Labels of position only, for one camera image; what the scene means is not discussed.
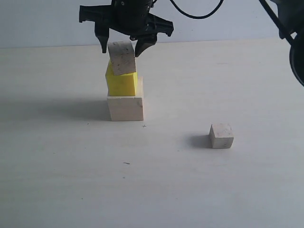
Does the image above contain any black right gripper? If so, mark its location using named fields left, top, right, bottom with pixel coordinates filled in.
left=79, top=0, right=174, bottom=57

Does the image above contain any small wooden cube with marks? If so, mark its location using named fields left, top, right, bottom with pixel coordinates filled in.
left=107, top=41, right=136, bottom=75

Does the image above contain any yellow painted wooden cube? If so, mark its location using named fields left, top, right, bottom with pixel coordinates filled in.
left=105, top=60, right=138, bottom=96

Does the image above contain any large natural wooden cube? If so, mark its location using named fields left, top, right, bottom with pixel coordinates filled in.
left=106, top=76, right=145, bottom=122

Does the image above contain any small pale wooden cube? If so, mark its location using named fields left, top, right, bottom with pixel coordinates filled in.
left=209, top=123, right=234, bottom=149

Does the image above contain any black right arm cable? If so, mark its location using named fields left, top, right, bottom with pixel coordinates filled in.
left=169, top=0, right=225, bottom=19

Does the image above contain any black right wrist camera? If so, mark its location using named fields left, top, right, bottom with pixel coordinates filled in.
left=259, top=0, right=304, bottom=86

